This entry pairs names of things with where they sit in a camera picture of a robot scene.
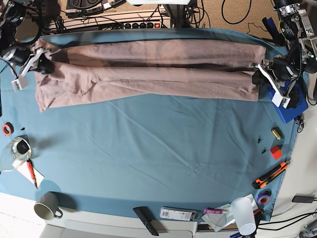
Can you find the grey ceramic mug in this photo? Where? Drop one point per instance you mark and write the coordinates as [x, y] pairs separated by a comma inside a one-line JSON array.
[[47, 207]]

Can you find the purple marker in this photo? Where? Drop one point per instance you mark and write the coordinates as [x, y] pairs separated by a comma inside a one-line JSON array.
[[215, 211]]

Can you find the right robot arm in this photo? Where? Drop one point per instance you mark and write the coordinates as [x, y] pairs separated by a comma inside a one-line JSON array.
[[12, 14]]

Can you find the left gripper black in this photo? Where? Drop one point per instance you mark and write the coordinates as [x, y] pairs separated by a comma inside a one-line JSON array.
[[282, 69]]

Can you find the orange pen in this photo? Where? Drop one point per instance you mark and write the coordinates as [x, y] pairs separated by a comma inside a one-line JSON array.
[[31, 171]]

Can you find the mauve pink T-shirt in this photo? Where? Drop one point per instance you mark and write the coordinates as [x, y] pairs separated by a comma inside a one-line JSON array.
[[197, 68]]

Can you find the purple tape roll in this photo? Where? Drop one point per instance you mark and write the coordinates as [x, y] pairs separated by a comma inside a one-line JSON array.
[[264, 197]]

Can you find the black star knob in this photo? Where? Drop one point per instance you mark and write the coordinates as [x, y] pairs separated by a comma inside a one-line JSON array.
[[294, 98]]

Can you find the clear tape roll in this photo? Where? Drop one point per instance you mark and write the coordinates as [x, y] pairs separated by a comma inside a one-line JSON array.
[[19, 149]]

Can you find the blue table cloth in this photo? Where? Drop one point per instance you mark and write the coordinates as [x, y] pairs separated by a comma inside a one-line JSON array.
[[149, 150]]

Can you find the blue plastic box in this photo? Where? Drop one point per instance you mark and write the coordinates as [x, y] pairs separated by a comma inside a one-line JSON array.
[[288, 115]]

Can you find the orange black utility knife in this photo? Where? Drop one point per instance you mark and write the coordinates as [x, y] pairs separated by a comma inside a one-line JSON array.
[[270, 176]]

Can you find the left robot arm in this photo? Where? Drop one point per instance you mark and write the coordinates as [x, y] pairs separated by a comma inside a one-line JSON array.
[[299, 37]]

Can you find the translucent plastic cup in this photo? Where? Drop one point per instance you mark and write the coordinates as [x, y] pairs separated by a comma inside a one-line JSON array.
[[242, 212]]

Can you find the white paper note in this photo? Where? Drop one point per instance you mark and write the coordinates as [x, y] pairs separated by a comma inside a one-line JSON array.
[[25, 172]]

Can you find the clear packaged item with barcode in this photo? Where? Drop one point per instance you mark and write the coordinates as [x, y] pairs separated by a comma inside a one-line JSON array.
[[178, 214]]

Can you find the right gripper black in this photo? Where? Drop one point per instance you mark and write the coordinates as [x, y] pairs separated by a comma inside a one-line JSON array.
[[18, 55]]

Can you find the red tape roll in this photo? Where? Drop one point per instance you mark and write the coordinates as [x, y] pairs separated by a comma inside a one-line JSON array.
[[7, 129]]

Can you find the white power strip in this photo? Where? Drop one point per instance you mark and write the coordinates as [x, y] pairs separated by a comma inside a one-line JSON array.
[[122, 17]]

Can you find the red cube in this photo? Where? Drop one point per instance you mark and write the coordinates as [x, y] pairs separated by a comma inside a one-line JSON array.
[[276, 152]]

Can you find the black remote control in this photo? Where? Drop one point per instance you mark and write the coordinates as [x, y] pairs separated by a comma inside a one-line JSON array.
[[142, 214]]

